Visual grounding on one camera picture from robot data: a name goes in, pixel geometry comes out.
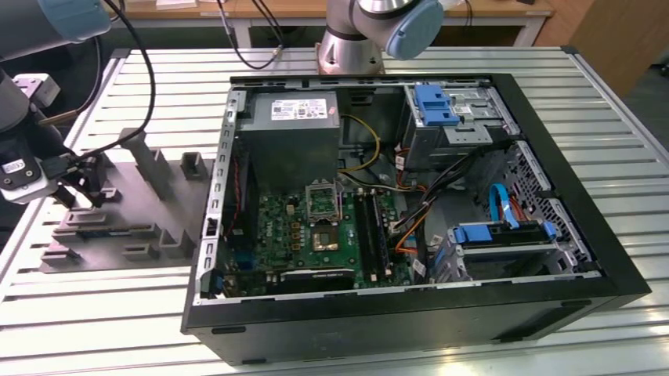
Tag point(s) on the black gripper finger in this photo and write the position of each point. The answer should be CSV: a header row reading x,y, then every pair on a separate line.
x,y
96,184
65,196

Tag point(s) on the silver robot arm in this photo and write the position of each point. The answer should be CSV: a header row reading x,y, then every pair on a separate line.
x,y
345,47

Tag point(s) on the CPU socket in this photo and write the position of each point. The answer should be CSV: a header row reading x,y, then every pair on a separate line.
x,y
326,239

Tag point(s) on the grey parts rack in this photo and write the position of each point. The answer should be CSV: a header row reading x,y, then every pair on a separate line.
x,y
140,203

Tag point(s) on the blue VGA port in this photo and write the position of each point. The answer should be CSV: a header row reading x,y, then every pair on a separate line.
x,y
218,284

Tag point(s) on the grey power supply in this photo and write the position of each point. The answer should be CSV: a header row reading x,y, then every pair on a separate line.
x,y
287,152

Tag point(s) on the green motherboard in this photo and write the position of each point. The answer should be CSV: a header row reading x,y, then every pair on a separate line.
x,y
282,239

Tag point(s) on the white box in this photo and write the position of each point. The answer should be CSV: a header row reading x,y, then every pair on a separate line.
x,y
178,3

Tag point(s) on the black graphics card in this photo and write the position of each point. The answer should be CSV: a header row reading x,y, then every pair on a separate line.
x,y
315,276

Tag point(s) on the black RAM slot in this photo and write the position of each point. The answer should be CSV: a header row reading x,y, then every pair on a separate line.
x,y
379,235
363,235
370,235

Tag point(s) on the white power connector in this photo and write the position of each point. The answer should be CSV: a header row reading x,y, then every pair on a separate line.
x,y
395,226

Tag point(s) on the blue disk carrier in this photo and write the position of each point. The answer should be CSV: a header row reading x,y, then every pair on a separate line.
x,y
473,234
431,105

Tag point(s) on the grey metal drive cage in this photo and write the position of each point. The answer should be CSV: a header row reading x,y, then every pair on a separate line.
x,y
462,135
453,258

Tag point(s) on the black PC case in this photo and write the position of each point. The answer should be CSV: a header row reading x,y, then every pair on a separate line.
x,y
418,329

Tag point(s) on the wooden cabinet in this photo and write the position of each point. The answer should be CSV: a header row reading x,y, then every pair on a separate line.
x,y
617,43

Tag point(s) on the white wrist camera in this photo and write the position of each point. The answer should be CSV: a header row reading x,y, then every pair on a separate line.
x,y
25,184

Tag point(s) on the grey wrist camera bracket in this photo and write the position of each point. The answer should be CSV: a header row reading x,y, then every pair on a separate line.
x,y
39,88

